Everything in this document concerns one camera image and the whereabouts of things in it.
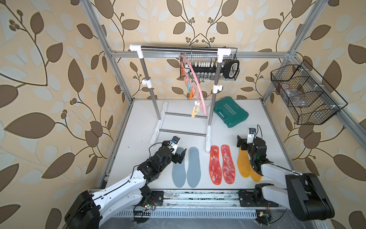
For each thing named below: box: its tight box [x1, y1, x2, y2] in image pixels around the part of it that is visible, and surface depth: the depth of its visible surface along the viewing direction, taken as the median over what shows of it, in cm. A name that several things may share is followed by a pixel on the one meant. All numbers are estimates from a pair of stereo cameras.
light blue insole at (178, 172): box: [172, 146, 187, 188], surface depth 85 cm
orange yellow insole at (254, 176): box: [250, 164, 263, 183], surface depth 82 cm
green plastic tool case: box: [213, 96, 249, 128], surface depth 110 cm
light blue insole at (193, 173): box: [186, 146, 202, 188], surface depth 86 cm
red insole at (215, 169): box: [209, 145, 223, 186], surface depth 86 cm
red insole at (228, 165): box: [221, 144, 236, 185], surface depth 87 cm
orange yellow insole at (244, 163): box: [237, 146, 252, 178], surface depth 86 cm
